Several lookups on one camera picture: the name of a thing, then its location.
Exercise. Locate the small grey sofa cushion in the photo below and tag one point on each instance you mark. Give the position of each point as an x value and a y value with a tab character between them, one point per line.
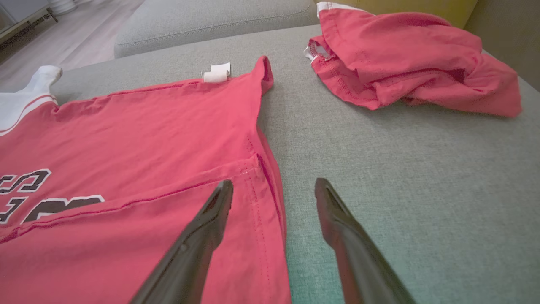
211	21

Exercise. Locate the white cabinet dark frame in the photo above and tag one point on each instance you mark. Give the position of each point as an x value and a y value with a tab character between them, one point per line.
21	19

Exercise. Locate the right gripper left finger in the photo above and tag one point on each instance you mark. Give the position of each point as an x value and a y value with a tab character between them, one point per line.
190	257

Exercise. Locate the large grey sofa seat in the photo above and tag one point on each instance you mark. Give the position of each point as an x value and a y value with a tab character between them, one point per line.
400	169

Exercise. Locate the red shorts white waistband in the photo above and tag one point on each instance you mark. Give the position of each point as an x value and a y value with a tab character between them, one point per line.
400	59

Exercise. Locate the mustard yellow cushion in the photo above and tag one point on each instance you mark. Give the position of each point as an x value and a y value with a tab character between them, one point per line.
413	8

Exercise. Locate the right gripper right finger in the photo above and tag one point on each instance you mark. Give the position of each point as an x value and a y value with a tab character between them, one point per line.
358	257

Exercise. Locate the dark grey sofa cushion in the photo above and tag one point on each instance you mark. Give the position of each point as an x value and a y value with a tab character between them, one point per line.
506	38

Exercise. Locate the red white basketball jersey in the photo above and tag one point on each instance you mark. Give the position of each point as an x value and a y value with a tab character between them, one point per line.
147	135

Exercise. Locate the white round ribbed object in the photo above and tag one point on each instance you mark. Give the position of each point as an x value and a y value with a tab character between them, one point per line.
63	5

